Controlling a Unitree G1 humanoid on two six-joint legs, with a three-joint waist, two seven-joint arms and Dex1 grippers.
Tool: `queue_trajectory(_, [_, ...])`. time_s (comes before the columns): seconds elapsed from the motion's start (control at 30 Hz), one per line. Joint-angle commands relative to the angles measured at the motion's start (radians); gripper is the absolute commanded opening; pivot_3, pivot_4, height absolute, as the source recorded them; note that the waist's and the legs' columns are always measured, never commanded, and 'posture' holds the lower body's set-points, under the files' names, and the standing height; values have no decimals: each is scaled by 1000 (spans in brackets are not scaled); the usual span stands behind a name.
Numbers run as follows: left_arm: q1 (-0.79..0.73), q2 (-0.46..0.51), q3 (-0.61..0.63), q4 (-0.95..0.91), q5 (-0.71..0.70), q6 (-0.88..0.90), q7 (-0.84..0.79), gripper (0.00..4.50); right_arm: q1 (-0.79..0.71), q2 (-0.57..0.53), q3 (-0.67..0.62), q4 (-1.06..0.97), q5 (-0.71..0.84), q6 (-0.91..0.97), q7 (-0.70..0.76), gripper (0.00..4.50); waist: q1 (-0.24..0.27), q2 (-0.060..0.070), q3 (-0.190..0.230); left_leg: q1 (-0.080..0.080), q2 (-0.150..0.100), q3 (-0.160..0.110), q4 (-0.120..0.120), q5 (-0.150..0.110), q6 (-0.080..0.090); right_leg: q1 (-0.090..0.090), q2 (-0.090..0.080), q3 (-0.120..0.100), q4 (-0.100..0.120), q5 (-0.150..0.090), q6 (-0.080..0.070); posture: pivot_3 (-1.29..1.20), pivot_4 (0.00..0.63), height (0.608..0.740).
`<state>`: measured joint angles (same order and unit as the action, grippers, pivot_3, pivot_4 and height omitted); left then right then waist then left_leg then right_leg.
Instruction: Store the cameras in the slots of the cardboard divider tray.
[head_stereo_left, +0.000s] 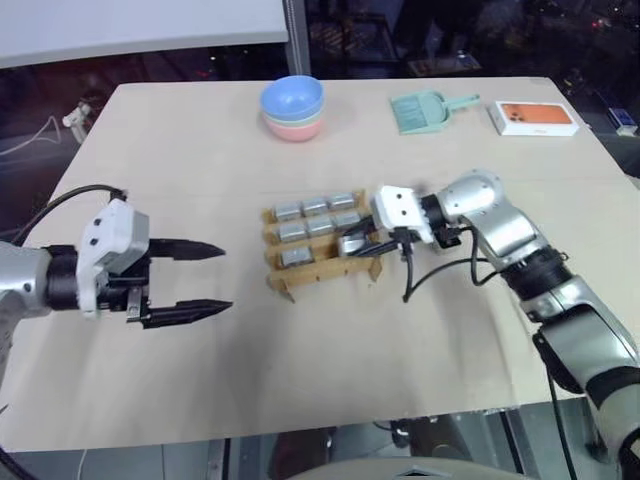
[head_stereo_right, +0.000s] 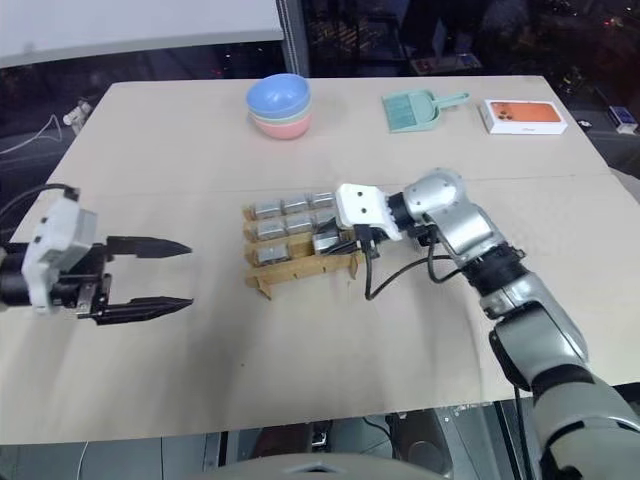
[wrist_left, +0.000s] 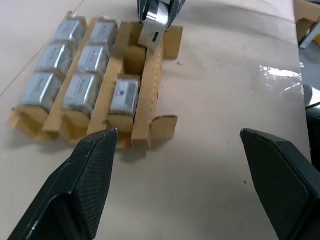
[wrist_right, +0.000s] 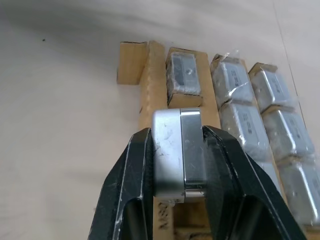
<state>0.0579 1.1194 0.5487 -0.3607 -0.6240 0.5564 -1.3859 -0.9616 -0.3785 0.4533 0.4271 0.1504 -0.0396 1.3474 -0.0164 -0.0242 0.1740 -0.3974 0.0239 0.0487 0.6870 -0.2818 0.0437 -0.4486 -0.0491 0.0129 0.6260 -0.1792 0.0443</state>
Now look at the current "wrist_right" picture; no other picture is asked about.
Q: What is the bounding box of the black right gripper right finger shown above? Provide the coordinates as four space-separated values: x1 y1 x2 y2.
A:
201 125 308 240

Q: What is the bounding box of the silver camera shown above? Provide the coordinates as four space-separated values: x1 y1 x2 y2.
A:
219 101 269 157
249 65 296 113
279 156 320 226
262 108 315 161
210 53 254 107
151 107 208 204

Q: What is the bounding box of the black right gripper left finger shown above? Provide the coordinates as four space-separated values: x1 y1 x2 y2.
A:
87 127 154 240

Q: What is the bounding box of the cardboard divider tray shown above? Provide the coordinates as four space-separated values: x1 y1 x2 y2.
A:
115 40 320 240

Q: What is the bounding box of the silver camera showing black face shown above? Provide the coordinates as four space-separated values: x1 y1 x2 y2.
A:
165 51 202 98

